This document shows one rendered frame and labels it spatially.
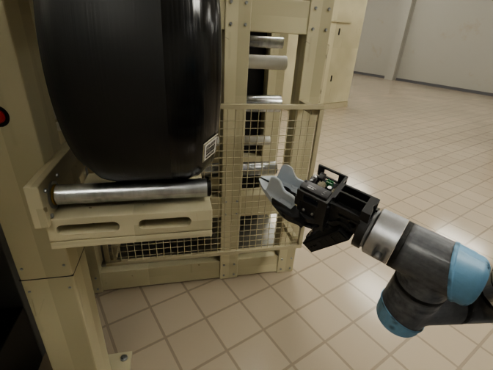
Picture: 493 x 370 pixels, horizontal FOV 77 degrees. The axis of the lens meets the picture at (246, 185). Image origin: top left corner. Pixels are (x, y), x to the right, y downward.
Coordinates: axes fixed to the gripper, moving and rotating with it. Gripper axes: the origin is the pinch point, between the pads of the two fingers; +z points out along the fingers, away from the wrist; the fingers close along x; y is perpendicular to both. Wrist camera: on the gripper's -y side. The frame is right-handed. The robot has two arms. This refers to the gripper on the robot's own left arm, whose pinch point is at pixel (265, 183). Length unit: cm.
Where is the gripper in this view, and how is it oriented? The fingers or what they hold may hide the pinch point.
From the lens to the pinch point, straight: 59.2
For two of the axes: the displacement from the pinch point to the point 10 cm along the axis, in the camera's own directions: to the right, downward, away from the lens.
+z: -7.9, -4.2, 4.5
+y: -0.5, -6.8, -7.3
